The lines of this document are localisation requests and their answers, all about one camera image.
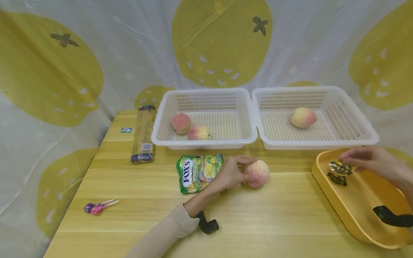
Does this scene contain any black gold candy packet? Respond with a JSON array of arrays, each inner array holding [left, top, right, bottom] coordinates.
[[328, 160, 353, 176], [326, 172, 348, 187]]

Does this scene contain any person's right hand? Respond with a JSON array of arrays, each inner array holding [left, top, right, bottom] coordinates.
[[339, 146, 408, 187]]

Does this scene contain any purple lollipop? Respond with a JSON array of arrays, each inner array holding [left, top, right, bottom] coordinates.
[[84, 199, 114, 214]]

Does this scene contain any pink yellow toy peach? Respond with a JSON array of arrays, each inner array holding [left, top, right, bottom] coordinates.
[[242, 159, 271, 189], [187, 125, 212, 141], [171, 113, 193, 134], [290, 107, 318, 128]]

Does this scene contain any black wrist band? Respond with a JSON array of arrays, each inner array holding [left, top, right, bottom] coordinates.
[[373, 205, 413, 228], [195, 210, 219, 235]]

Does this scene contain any white plastic basket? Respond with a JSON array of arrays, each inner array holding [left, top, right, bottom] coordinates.
[[151, 88, 258, 150], [251, 86, 380, 150]]

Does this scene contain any pink lollipop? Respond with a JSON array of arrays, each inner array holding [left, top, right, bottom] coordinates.
[[90, 200, 119, 216]]

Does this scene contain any person's left forearm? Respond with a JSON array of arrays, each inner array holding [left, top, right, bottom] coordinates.
[[125, 182, 223, 258]]

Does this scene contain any person's right forearm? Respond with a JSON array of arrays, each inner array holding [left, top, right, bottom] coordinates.
[[395, 159, 413, 210]]

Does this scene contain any green candy bag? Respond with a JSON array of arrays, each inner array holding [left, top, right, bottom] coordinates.
[[176, 154, 225, 195]]

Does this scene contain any person's left hand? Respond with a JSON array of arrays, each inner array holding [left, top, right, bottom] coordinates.
[[206, 155, 259, 196]]

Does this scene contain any yellow plastic tray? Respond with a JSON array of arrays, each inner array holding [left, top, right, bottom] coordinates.
[[311, 148, 413, 249]]

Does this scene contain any long dark snack packet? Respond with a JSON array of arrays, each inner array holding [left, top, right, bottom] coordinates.
[[130, 105, 157, 164]]

